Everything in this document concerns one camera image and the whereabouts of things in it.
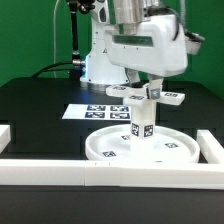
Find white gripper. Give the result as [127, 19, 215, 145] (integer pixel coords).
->
[105, 15, 188, 100]

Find white cross-shaped table base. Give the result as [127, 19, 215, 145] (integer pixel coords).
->
[106, 84, 185, 106]

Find white round table top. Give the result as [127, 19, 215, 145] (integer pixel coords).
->
[85, 124, 200, 163]

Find white fiducial marker sheet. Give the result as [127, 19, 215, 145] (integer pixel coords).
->
[63, 104, 131, 121]

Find white right fence piece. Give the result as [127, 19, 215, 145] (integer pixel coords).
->
[196, 130, 224, 164]

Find white fence piece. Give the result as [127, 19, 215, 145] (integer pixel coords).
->
[0, 125, 11, 154]
[196, 130, 224, 164]

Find white left fence piece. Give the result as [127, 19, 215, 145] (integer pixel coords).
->
[0, 125, 11, 154]

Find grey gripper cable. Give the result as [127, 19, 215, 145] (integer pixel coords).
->
[146, 0, 205, 43]

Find black cable bundle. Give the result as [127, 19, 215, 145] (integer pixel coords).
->
[31, 60, 86, 78]

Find thin white hanging cable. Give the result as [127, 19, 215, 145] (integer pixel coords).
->
[52, 0, 62, 78]

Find white front fence rail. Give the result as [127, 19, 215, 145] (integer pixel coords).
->
[0, 159, 224, 190]

